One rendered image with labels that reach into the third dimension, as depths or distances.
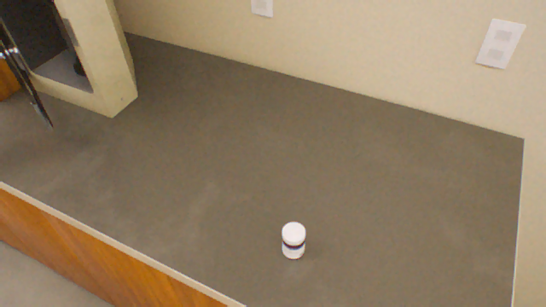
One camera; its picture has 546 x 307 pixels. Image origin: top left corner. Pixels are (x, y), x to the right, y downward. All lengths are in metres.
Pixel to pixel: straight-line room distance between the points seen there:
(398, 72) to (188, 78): 0.63
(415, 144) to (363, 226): 0.30
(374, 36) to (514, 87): 0.37
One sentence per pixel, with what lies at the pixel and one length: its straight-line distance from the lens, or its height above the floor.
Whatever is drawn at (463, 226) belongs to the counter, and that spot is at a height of 0.94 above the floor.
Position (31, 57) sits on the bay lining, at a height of 1.05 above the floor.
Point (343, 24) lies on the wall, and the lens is 1.11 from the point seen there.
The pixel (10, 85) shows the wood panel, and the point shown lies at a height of 0.97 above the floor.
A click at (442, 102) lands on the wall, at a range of 1.16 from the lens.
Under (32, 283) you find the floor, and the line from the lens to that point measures 2.14.
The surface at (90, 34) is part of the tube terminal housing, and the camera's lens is 1.06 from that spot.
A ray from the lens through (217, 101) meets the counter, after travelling 1.14.
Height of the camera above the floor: 1.63
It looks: 47 degrees down
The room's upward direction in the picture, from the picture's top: 2 degrees counter-clockwise
